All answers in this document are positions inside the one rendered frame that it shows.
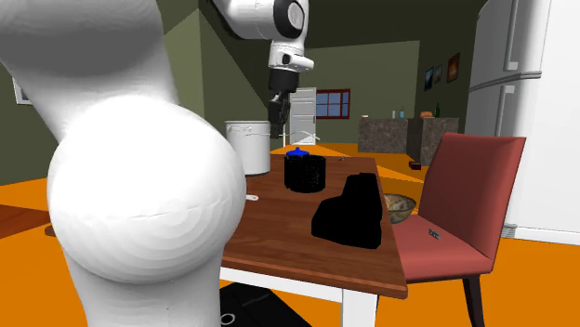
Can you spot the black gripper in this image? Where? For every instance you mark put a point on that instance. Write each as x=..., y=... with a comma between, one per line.
x=283, y=81

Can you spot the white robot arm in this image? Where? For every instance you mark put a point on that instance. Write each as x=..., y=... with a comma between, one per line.
x=136, y=190

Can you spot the white door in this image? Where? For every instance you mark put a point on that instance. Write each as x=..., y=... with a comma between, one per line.
x=302, y=111

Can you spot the blue round knob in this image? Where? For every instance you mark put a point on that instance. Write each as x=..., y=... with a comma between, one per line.
x=297, y=152

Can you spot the white cooking pot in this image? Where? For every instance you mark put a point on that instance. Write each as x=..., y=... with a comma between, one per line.
x=250, y=147

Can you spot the red framed window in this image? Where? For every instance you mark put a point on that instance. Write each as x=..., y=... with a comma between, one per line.
x=333, y=104

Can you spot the black cylindrical container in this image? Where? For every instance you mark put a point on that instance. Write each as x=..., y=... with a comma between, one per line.
x=305, y=174

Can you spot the dark stone counter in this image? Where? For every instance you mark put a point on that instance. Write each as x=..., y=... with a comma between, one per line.
x=385, y=136

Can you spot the wooden table with white legs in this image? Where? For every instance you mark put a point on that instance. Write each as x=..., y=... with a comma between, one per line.
x=281, y=226

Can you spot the black lumpy object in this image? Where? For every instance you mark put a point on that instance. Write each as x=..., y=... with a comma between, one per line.
x=351, y=217

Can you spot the small red box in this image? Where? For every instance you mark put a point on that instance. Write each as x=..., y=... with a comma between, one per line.
x=415, y=166

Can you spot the patterned beige bowl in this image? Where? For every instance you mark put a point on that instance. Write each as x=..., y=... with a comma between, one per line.
x=398, y=207

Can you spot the black robot stand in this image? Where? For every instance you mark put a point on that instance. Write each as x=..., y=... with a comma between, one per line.
x=253, y=305

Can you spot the small grey flat object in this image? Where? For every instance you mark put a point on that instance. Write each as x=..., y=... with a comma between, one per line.
x=434, y=234

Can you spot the red upholstered chair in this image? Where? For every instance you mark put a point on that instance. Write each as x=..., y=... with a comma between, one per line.
x=466, y=181

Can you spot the white refrigerator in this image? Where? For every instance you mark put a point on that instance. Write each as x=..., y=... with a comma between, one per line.
x=534, y=113

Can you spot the blue wall picture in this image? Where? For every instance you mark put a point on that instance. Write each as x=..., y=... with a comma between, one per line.
x=428, y=79

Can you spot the small dark wall picture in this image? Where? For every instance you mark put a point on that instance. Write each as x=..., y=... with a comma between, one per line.
x=437, y=74

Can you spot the orange wall picture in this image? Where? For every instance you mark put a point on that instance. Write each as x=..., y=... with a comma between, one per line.
x=453, y=68

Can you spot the white framed wall picture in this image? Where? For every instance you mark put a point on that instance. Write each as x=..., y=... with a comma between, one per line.
x=20, y=93

